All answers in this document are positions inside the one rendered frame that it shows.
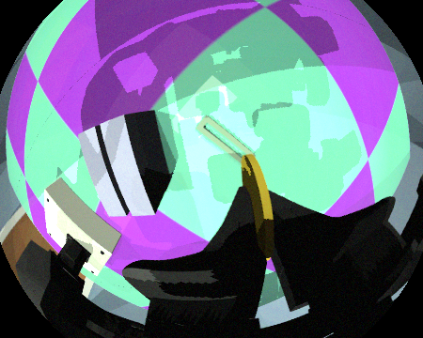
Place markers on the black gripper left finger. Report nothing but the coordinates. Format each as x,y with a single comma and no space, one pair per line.
231,266

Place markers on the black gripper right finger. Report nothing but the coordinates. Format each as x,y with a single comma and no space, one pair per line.
308,244

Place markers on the gold coin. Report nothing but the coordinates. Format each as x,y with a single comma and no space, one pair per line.
254,181

